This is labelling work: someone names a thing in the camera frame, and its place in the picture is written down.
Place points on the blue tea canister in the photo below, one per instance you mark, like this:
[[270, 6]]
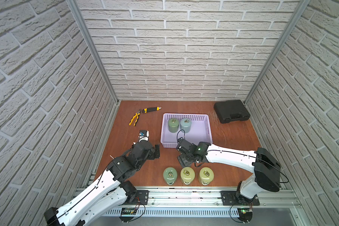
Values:
[[185, 125]]

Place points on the yellow black utility knife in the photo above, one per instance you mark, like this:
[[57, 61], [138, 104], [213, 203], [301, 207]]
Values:
[[151, 109]]

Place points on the lavender perforated plastic basket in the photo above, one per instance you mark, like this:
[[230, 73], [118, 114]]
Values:
[[199, 130]]

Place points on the yellow-green tea canister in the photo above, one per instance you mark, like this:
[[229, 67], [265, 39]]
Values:
[[206, 176], [187, 175]]

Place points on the left controller board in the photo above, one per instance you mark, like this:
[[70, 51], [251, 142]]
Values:
[[128, 214]]

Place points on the yellow black pliers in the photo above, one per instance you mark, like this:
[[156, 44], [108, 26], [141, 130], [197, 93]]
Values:
[[135, 118]]

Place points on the controller board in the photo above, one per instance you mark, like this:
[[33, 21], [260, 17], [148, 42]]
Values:
[[128, 214], [245, 215]]

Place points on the green tea canister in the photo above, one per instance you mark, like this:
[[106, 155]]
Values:
[[173, 125], [170, 175]]

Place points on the aluminium corner frame post right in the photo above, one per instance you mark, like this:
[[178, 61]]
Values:
[[278, 46]]

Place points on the aluminium corner frame post left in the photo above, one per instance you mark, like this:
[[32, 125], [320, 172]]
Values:
[[91, 46]]

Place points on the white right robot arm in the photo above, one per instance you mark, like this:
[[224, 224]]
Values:
[[264, 168]]

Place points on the right controller board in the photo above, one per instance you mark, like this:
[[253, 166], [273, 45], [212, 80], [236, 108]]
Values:
[[245, 215]]

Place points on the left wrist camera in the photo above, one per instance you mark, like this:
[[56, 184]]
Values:
[[143, 135]]

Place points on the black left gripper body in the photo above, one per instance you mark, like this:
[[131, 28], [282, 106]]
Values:
[[155, 151]]

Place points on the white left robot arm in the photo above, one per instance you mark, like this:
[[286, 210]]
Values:
[[110, 190]]

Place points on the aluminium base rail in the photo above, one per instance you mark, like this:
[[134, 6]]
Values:
[[204, 202]]

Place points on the aluminium corner frame post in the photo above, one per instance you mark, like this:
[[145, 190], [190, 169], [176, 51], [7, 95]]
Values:
[[91, 46], [278, 46]]

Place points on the black plastic tool case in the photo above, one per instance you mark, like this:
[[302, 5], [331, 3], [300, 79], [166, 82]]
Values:
[[231, 110]]

